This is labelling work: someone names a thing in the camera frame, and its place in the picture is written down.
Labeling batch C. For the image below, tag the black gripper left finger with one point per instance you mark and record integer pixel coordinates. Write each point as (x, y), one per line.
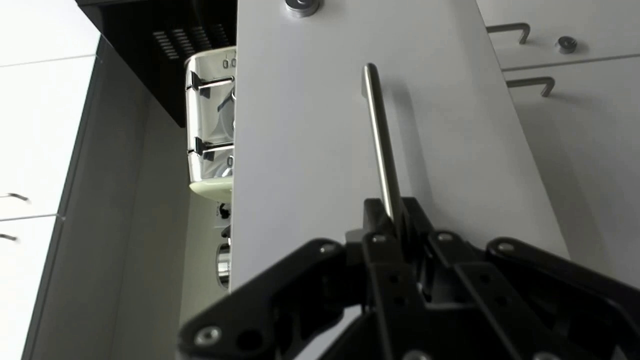
(283, 308)

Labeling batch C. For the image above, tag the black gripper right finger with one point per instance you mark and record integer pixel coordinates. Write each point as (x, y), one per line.
(539, 304)

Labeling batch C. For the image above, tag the white drawer left of sink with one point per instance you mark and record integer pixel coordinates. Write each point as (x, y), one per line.
(576, 72)

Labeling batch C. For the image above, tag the cream toaster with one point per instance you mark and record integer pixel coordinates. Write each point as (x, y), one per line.
(208, 102)

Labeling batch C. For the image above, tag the white upper cabinets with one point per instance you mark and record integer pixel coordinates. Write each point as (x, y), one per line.
(49, 50)

